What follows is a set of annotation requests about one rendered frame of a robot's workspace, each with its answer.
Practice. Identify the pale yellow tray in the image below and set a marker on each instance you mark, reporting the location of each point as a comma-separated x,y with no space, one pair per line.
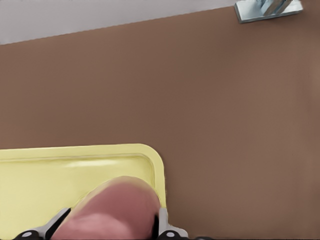
45,180

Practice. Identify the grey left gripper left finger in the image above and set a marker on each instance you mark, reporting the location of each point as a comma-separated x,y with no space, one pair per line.
51,225

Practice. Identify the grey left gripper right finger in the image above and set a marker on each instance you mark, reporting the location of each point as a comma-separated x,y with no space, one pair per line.
165,225

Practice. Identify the silver frame post foot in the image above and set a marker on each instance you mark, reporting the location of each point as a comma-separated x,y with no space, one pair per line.
267,10

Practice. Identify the pink rounded fruit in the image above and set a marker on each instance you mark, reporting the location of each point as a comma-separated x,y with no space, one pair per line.
115,210

